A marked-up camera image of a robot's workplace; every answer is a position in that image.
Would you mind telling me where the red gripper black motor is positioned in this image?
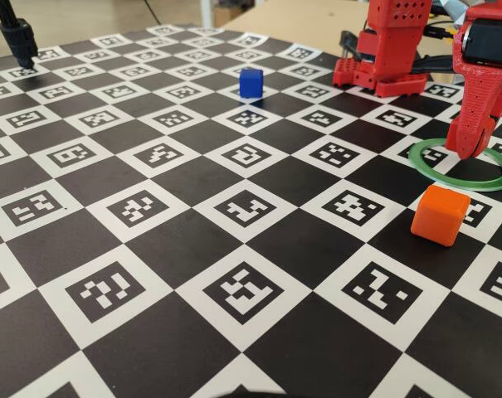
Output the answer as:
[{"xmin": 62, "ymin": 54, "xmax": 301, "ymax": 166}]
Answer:
[{"xmin": 446, "ymin": 3, "xmax": 502, "ymax": 161}]

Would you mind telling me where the blue cube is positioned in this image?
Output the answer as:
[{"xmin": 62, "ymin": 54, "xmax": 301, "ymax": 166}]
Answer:
[{"xmin": 238, "ymin": 68, "xmax": 265, "ymax": 100}]

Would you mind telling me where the orange cube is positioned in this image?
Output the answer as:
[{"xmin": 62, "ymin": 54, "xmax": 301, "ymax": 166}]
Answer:
[{"xmin": 410, "ymin": 184, "xmax": 472, "ymax": 249}]

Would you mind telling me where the black power plug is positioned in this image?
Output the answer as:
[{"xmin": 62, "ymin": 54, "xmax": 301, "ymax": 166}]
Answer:
[{"xmin": 412, "ymin": 56, "xmax": 457, "ymax": 78}]

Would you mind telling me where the cardboard box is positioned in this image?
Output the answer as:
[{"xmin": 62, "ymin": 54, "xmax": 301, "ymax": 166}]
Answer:
[{"xmin": 214, "ymin": 6, "xmax": 243, "ymax": 27}]

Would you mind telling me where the black white marker checkerboard mat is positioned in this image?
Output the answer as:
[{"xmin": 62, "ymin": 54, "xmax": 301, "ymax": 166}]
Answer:
[{"xmin": 0, "ymin": 23, "xmax": 502, "ymax": 398}]

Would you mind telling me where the black tripod leg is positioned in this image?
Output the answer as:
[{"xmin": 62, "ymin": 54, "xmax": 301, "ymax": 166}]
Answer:
[{"xmin": 0, "ymin": 0, "xmax": 39, "ymax": 70}]

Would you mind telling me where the green flat ring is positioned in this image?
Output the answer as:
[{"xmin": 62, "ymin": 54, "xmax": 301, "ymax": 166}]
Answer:
[{"xmin": 407, "ymin": 138, "xmax": 502, "ymax": 192}]

